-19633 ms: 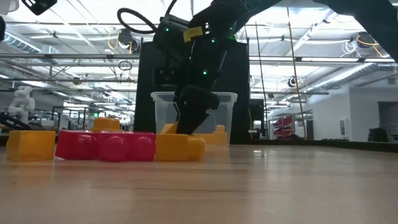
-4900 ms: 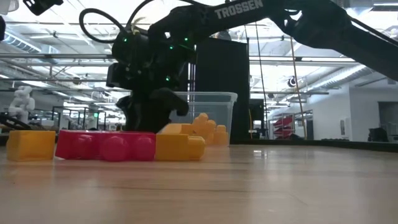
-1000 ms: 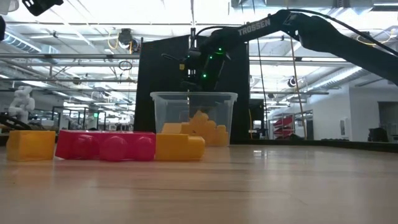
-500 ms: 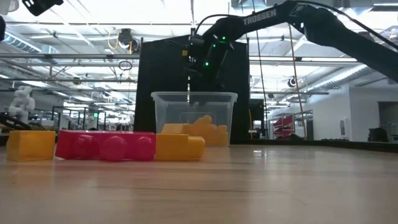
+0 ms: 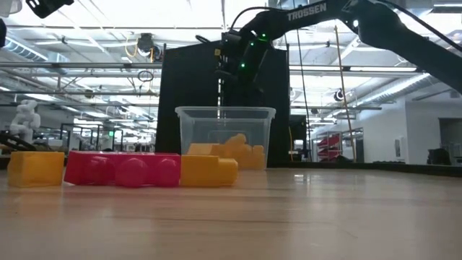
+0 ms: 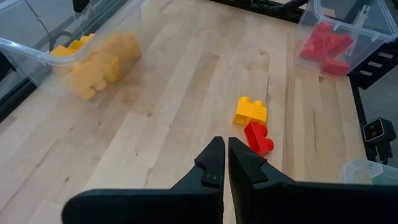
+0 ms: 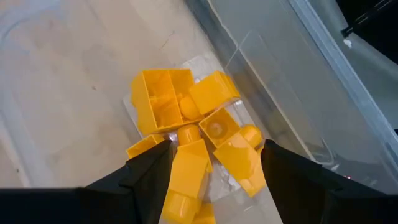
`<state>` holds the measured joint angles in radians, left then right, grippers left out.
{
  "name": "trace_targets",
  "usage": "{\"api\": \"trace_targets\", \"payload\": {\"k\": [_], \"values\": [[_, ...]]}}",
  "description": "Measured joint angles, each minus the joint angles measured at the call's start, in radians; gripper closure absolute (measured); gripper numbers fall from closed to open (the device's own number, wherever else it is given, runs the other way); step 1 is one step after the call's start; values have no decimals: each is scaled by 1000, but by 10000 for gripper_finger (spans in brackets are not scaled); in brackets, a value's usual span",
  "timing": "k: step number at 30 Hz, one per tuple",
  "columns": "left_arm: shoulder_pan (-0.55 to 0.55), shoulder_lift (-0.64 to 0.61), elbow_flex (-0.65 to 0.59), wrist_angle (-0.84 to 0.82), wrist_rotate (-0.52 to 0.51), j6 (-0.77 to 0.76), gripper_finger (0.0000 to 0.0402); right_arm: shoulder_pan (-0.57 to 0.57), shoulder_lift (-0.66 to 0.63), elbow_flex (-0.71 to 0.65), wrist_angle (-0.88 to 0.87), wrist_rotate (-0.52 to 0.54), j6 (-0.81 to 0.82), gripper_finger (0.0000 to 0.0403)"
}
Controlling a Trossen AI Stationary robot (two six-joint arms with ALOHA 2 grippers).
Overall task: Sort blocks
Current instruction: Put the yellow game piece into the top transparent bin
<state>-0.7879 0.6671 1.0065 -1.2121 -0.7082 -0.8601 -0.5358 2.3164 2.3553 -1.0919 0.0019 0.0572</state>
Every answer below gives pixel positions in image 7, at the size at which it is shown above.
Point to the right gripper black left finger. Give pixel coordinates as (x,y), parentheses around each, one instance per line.
(140,193)

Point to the yellow plastic building block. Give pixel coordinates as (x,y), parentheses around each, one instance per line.
(144,146)
(205,215)
(182,208)

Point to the clear plastic storage bin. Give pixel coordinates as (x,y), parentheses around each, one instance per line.
(280,77)

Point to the yellow two-stud building block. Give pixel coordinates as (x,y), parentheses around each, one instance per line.
(214,91)
(155,105)

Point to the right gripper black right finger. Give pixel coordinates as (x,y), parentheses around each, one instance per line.
(311,199)

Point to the yellow sloped building block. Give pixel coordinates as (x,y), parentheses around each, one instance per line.
(239,161)

